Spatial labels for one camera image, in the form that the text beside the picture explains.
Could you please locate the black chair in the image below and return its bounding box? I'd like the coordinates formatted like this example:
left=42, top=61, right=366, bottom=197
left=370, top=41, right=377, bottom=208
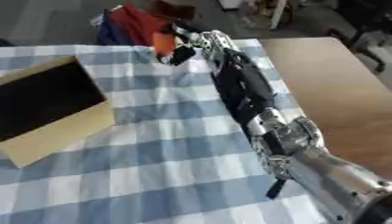
left=325, top=0, right=392, bottom=74

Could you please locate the orange block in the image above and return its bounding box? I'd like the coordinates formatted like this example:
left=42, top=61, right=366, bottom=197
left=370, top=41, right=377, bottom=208
left=151, top=31, right=178, bottom=57

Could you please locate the tan cardboard box black inside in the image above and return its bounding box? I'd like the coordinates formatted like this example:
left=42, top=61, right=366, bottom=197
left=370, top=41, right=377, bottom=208
left=0, top=55, right=118, bottom=170

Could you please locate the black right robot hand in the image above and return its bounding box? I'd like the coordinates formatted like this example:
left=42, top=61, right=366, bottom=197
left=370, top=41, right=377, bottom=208
left=153, top=23, right=282, bottom=126

